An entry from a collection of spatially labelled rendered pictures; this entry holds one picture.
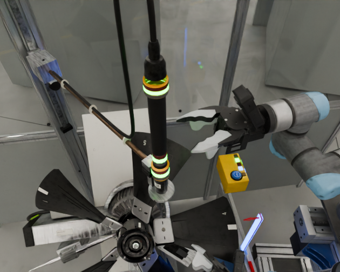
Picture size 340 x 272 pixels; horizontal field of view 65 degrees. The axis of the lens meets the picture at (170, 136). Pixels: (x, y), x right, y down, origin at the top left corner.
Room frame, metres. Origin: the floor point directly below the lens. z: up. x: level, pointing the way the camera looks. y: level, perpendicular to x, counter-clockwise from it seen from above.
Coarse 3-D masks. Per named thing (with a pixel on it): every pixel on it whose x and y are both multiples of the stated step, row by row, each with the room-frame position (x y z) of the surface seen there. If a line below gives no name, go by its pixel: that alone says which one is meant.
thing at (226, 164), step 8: (224, 160) 0.75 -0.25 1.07; (232, 160) 0.75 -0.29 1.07; (240, 160) 0.75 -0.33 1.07; (224, 168) 0.70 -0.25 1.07; (232, 168) 0.70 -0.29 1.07; (224, 176) 0.67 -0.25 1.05; (232, 176) 0.66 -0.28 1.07; (224, 184) 0.65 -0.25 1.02; (232, 184) 0.63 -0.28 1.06; (240, 184) 0.63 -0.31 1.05; (232, 192) 0.63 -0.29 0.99
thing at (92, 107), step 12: (120, 24) 0.43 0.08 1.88; (120, 36) 0.43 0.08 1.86; (156, 36) 0.36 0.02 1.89; (120, 48) 0.43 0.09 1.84; (96, 108) 0.59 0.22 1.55; (132, 108) 0.43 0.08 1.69; (108, 120) 0.53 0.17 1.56; (132, 120) 0.43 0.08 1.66; (120, 132) 0.48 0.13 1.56; (132, 132) 0.43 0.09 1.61
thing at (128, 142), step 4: (52, 76) 0.76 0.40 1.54; (64, 84) 0.71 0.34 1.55; (68, 88) 0.69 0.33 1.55; (72, 92) 0.67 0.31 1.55; (76, 96) 0.65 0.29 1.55; (80, 100) 0.63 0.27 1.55; (84, 104) 0.61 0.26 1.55; (88, 108) 0.59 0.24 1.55; (92, 112) 0.58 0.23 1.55; (96, 116) 0.56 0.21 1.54; (100, 120) 0.54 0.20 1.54; (112, 128) 0.51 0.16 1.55; (116, 132) 0.49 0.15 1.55; (120, 136) 0.48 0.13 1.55; (128, 140) 0.46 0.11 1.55; (128, 144) 0.45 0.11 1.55; (132, 144) 0.45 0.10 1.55; (132, 148) 0.44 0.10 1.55; (136, 148) 0.43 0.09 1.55; (136, 152) 0.42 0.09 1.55; (140, 152) 0.42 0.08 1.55; (140, 156) 0.41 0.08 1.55; (144, 156) 0.41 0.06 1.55
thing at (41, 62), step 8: (32, 56) 0.83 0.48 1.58; (40, 56) 0.83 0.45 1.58; (48, 56) 0.83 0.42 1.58; (32, 64) 0.79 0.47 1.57; (40, 64) 0.78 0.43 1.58; (48, 64) 0.79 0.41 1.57; (56, 64) 0.81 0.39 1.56; (40, 72) 0.77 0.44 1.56; (48, 72) 0.78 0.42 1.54; (56, 72) 0.80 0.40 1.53; (48, 80) 0.77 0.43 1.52
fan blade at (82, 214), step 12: (48, 180) 0.44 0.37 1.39; (60, 180) 0.43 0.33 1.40; (48, 192) 0.43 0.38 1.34; (60, 192) 0.42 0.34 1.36; (72, 192) 0.41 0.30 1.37; (36, 204) 0.43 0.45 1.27; (48, 204) 0.42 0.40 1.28; (60, 204) 0.41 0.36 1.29; (72, 204) 0.40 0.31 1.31; (84, 204) 0.40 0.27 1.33; (84, 216) 0.40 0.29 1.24; (96, 216) 0.38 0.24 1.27
